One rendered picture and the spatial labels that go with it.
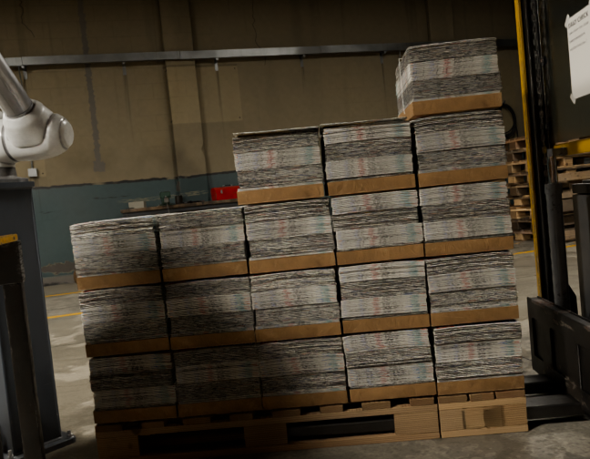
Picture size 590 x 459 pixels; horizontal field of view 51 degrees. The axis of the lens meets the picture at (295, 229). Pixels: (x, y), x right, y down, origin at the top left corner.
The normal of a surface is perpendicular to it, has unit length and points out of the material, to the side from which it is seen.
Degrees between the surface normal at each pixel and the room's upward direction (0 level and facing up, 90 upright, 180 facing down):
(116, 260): 91
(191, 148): 90
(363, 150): 90
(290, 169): 90
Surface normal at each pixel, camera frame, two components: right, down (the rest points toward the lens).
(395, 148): -0.02, 0.05
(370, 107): 0.25, 0.03
